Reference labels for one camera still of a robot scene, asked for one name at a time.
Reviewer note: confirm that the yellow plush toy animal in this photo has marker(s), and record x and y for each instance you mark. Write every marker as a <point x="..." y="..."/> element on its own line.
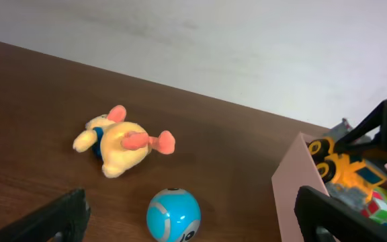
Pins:
<point x="120" y="144"/>

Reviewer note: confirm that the blue toy ball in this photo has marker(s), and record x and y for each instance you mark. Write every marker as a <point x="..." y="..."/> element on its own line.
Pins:
<point x="173" y="214"/>

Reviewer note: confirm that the white cardboard box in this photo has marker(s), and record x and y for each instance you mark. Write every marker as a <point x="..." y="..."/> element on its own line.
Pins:
<point x="296" y="169"/>

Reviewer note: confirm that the yellow grey toy truck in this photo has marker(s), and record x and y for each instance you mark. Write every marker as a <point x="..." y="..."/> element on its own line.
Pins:
<point x="349" y="178"/>

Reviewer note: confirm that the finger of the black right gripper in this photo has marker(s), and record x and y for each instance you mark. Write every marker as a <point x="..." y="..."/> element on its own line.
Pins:
<point x="372" y="121"/>

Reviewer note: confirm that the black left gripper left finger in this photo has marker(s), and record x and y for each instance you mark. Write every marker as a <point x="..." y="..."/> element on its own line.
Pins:
<point x="64" y="219"/>

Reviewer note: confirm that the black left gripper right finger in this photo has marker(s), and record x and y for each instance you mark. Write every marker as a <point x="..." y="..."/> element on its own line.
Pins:
<point x="322" y="218"/>

